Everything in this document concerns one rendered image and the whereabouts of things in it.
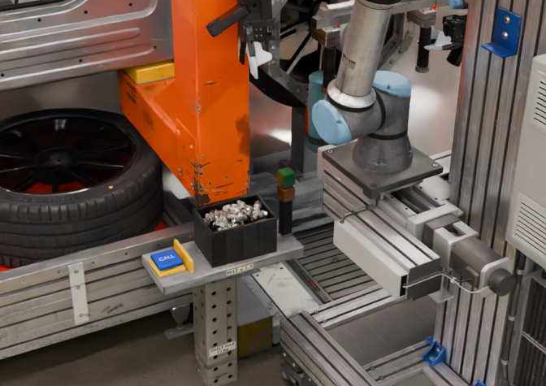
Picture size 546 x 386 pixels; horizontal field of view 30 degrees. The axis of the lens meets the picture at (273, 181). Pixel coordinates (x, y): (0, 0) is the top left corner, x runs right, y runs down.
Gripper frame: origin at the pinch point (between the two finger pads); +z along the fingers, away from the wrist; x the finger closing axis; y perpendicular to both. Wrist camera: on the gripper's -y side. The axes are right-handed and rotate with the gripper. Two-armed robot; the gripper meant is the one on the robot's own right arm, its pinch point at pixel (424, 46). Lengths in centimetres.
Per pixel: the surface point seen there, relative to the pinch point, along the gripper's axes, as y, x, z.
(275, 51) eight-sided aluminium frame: -1.9, -20.4, 41.5
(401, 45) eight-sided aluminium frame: -8.6, -20.2, -5.7
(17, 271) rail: -44, -1, 133
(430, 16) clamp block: 10.4, 1.5, -0.1
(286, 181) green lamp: -19, 25, 61
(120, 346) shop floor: -83, -2, 105
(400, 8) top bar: 13.5, -1.6, 8.8
